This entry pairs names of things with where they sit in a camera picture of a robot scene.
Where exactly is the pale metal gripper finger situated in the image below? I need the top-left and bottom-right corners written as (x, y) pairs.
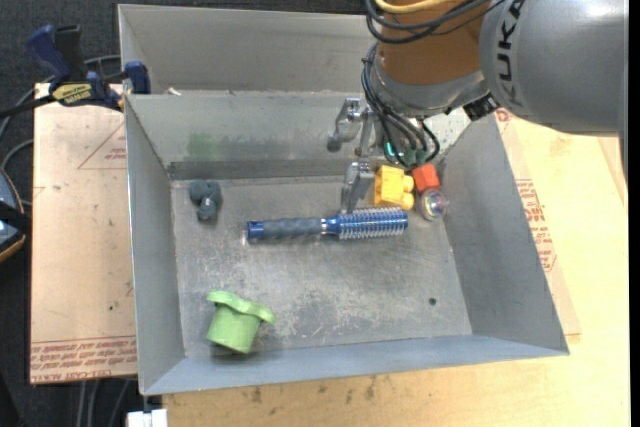
top-left (326, 97), bottom-right (363, 154)
top-left (340, 159), bottom-right (376, 216)

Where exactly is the yellow toy block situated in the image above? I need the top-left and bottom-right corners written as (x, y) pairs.
top-left (371, 164), bottom-right (417, 210)

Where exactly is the orange and silver spinning top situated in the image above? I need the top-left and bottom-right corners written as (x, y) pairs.
top-left (411, 162), bottom-right (450, 221)

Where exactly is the blue hairbrush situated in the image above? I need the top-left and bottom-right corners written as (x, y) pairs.
top-left (245, 206), bottom-right (410, 246)

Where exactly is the grey metal bin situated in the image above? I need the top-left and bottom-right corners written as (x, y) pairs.
top-left (117, 3), bottom-right (571, 397)

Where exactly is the dark grey toy animal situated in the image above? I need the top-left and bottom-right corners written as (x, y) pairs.
top-left (187, 179), bottom-right (224, 223)

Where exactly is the green plastic cup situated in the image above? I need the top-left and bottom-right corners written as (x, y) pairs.
top-left (205, 289), bottom-right (277, 356)

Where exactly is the brown cardboard board red print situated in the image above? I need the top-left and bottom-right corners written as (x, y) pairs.
top-left (29, 82), bottom-right (584, 387)

